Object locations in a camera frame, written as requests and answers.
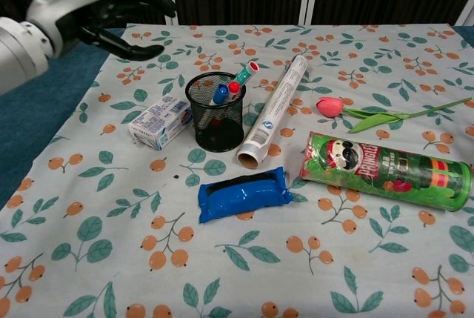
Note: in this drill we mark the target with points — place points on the blue plastic snack packet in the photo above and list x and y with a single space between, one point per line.
240 197

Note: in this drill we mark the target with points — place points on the pink artificial tulip flower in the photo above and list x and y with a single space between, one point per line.
329 106

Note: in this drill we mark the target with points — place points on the green-bodied red marker pen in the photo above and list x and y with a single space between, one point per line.
244 75

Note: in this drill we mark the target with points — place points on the white cling film roll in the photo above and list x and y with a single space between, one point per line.
277 103

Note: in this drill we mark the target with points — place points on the floral patterned tablecloth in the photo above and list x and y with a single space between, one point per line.
237 258

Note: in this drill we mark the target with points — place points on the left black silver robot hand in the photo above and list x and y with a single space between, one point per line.
70 6

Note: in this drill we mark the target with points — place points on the green Pringles can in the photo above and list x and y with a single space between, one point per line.
385 169

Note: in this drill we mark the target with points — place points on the white blue-capped marker pen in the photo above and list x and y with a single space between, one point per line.
221 92

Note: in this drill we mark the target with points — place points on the black mesh pen holder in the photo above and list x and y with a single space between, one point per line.
218 129

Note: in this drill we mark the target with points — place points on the white blue printed box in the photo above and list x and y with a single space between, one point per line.
159 121

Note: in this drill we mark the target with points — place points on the white red-capped marker pen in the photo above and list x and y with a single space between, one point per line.
233 90

